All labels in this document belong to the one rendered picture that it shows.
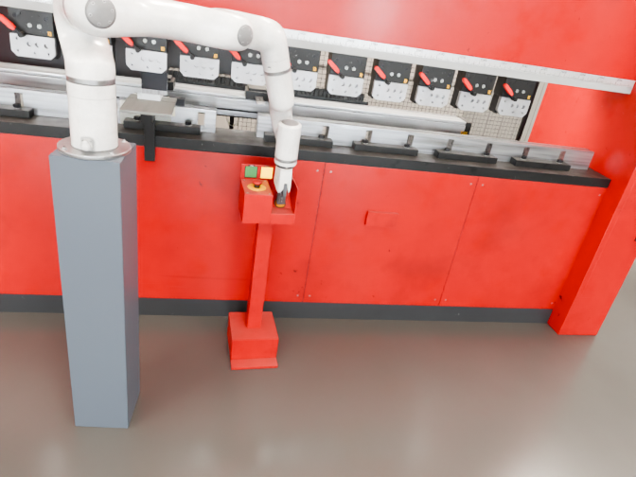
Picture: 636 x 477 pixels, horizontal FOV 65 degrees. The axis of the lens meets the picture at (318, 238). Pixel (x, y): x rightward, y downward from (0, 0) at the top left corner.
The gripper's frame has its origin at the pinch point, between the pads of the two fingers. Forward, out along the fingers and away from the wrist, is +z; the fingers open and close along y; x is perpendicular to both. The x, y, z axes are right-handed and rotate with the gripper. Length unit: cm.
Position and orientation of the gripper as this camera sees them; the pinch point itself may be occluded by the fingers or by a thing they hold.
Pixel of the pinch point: (280, 199)
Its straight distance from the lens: 194.6
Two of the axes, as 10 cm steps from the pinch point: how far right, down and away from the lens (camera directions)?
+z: -1.4, 8.1, 5.7
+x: 9.6, -0.1, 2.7
